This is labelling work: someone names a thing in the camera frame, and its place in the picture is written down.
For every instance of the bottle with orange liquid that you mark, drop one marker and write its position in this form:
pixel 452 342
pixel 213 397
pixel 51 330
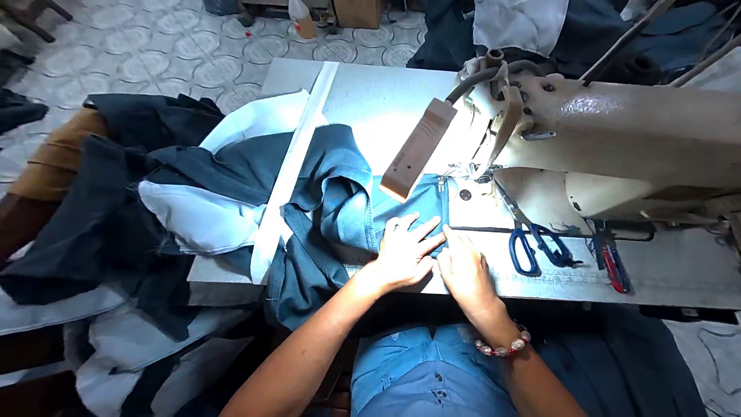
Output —
pixel 302 20

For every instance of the dark wooden stool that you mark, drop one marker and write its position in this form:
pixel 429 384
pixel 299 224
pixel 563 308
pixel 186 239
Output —
pixel 32 20

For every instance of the person's right thumb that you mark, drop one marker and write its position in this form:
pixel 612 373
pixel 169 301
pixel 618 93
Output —
pixel 444 263

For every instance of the beige sewing machine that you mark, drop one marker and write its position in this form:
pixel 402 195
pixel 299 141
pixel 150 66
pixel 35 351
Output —
pixel 613 130

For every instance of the grey sewing table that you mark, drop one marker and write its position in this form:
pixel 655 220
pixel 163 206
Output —
pixel 553 284

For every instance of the person's right hand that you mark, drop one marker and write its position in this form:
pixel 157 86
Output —
pixel 468 272

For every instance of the person's left ring finger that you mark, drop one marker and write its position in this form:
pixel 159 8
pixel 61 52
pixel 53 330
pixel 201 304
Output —
pixel 409 220

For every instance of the person's body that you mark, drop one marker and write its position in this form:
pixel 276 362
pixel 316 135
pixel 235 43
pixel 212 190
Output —
pixel 431 388

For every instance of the pile of dark blue fabric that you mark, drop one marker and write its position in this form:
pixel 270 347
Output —
pixel 590 35

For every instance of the pile of dark and white garments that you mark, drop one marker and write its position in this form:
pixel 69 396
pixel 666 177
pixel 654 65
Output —
pixel 110 226

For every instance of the long white strip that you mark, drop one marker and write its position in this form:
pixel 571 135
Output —
pixel 294 176

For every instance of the person's left forearm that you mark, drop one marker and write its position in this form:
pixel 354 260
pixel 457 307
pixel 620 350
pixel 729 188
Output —
pixel 312 344

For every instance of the person's left thumb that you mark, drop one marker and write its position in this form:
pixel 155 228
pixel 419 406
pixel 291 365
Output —
pixel 425 267

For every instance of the blue trousers with white pockets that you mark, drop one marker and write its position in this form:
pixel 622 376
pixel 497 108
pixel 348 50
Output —
pixel 341 197

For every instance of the person's right fingers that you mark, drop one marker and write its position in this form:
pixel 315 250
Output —
pixel 469 241

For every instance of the dark blue bucket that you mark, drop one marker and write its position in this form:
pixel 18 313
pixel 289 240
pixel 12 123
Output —
pixel 221 6

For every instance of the white cloth piece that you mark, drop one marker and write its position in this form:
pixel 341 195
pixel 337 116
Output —
pixel 518 23

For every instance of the person's left hand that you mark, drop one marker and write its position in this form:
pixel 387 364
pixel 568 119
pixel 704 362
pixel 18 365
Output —
pixel 402 255

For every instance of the dark blue draped cloth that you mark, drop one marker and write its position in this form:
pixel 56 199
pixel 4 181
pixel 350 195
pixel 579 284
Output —
pixel 613 359

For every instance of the rectangular lamp with flexible neck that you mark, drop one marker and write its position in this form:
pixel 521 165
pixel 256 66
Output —
pixel 418 150

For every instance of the red and blue thread cutter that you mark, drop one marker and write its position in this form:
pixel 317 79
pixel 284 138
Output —
pixel 615 269

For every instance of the person's right forearm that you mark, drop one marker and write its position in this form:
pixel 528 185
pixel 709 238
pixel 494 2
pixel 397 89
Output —
pixel 530 365

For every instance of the person's left little finger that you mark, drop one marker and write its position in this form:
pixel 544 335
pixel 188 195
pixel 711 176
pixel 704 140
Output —
pixel 391 227

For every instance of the person's right index finger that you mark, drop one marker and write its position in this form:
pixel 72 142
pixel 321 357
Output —
pixel 450 237

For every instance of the brown cardboard box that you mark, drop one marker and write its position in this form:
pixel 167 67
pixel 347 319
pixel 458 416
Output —
pixel 357 13

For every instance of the person's left index finger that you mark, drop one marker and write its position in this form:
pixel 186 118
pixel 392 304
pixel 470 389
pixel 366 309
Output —
pixel 434 242

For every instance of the person's left middle finger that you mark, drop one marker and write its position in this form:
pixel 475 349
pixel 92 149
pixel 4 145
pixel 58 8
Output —
pixel 426 227

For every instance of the person's legs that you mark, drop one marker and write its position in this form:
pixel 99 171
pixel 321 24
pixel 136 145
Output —
pixel 408 344

